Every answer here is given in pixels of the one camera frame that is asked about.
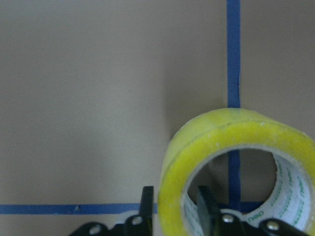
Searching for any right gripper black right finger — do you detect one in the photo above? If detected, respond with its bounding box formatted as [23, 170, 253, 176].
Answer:
[197, 185, 221, 236]

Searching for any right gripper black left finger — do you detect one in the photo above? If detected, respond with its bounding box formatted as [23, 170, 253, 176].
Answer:
[139, 186, 154, 236]

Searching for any yellow packing tape roll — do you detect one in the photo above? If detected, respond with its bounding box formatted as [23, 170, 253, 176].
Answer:
[157, 108, 315, 236]

